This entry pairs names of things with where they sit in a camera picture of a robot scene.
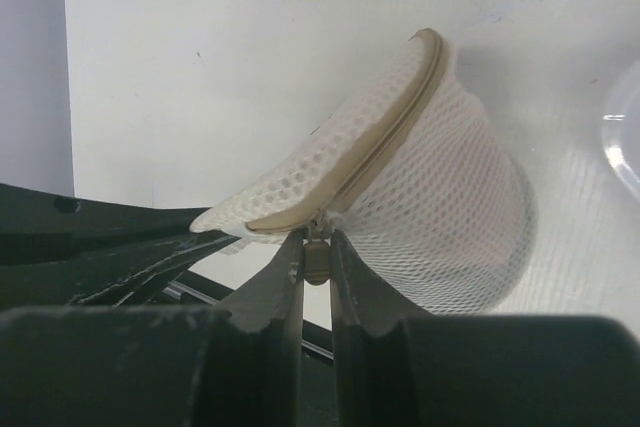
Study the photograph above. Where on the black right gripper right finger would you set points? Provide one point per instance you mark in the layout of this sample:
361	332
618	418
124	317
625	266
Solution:
398	365

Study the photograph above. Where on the white perforated plastic basket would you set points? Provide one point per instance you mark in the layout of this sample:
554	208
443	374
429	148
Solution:
620	131

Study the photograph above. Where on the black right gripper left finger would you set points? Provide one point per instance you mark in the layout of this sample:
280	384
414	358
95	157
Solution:
234	363

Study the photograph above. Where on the white mesh laundry bag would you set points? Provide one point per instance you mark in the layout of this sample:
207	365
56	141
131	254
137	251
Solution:
412	172

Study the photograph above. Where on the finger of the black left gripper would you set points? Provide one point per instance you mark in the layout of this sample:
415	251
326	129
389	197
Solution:
112	276
40	227

